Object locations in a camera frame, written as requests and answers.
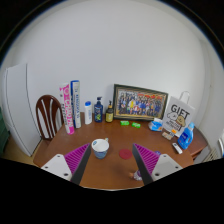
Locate blue detergent bottle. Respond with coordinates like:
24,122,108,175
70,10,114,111
177,122,196,150

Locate blue tissue pack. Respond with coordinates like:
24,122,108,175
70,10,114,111
148,117,164,132

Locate framed group photo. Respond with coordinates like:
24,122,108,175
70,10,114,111
112,83,169,122

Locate dark wooden chair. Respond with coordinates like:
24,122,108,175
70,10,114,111
35,94,64,141

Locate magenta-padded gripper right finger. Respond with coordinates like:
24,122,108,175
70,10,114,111
131,143,184,186

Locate white radiator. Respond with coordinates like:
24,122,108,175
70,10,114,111
203,146,221,164

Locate amber pump bottle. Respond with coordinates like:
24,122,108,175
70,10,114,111
105,100,115,123

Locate small snack box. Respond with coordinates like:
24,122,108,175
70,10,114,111
161,128,175,141

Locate white door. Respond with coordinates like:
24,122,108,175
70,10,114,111
2,63,42,158

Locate white remote control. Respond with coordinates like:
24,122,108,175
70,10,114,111
171,142,184,155

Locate flat round red coaster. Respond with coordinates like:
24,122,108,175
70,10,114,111
118,148,133,160

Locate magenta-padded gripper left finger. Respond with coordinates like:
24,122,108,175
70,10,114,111
40,143,92,186

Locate dark blue pump bottle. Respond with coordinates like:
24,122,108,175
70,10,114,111
93,96,104,123

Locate white blue-capped lotion bottle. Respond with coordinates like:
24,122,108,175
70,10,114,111
83,100,93,126

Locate blue painted ceramic mug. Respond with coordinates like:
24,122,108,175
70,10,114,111
91,137,110,160

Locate white paper gift bag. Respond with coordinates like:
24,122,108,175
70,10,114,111
162,90,196,138

